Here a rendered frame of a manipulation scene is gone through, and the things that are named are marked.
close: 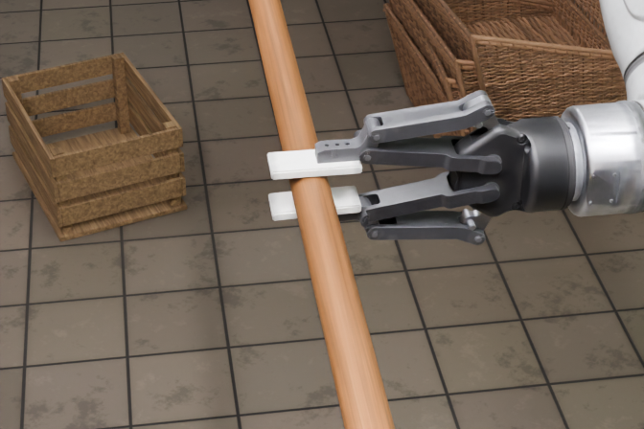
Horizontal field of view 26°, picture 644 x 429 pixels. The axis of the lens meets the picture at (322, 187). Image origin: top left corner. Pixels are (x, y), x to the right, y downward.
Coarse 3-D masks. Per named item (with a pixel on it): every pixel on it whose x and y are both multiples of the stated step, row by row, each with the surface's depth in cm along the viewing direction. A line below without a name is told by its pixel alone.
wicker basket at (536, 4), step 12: (516, 0) 354; (528, 0) 354; (540, 0) 355; (528, 12) 357; (432, 48) 313; (432, 60) 320; (444, 72) 304; (444, 84) 302; (456, 84) 302; (456, 96) 304; (456, 132) 310
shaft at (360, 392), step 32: (256, 0) 134; (256, 32) 130; (288, 64) 122; (288, 96) 117; (288, 128) 113; (320, 192) 105; (320, 224) 102; (320, 256) 99; (320, 288) 96; (352, 288) 96; (320, 320) 95; (352, 320) 92; (352, 352) 89; (352, 384) 87; (352, 416) 85; (384, 416) 85
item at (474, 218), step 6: (468, 210) 114; (474, 210) 113; (462, 216) 113; (468, 216) 112; (474, 216) 112; (480, 216) 112; (486, 216) 112; (462, 222) 112; (468, 222) 112; (474, 222) 113; (480, 222) 113; (486, 222) 113; (474, 228) 112; (480, 228) 113
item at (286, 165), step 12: (276, 156) 108; (288, 156) 108; (300, 156) 108; (312, 156) 108; (276, 168) 106; (288, 168) 106; (300, 168) 106; (312, 168) 106; (324, 168) 107; (336, 168) 107; (348, 168) 107; (360, 168) 107
